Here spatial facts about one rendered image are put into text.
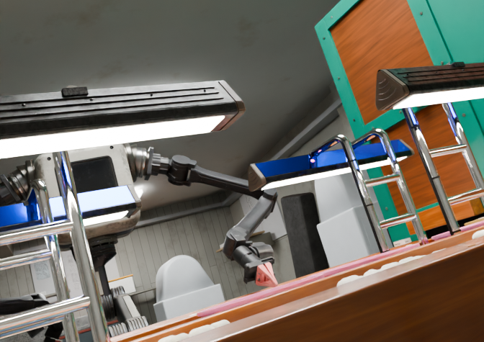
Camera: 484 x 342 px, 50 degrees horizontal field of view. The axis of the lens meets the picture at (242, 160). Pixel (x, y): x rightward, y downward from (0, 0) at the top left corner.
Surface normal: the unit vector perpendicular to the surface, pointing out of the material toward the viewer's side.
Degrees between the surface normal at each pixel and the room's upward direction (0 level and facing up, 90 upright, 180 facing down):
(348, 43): 90
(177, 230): 90
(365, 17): 90
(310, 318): 90
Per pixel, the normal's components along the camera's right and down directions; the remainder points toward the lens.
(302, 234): -0.86, 0.15
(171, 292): 0.33, -0.32
